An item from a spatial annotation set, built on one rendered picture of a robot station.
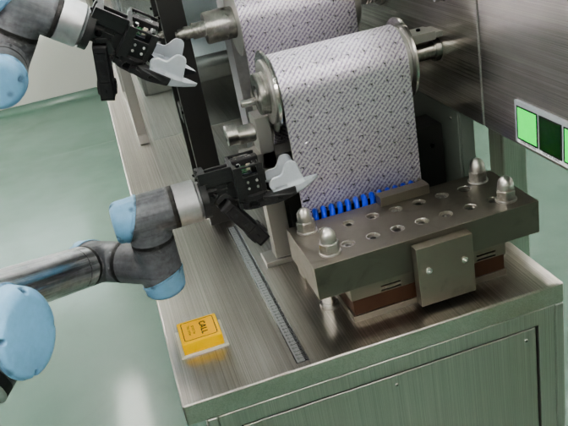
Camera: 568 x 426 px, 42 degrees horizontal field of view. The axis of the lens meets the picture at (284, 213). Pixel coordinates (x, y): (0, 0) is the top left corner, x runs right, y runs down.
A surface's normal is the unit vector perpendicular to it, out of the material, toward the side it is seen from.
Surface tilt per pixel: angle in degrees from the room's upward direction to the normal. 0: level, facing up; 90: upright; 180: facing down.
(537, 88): 90
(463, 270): 90
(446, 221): 0
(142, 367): 0
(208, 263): 0
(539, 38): 90
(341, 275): 90
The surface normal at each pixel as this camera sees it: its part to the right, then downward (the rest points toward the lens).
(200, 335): -0.18, -0.89
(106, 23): 0.16, 0.66
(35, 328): 0.94, -0.08
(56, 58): 0.27, 0.38
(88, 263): 0.83, -0.36
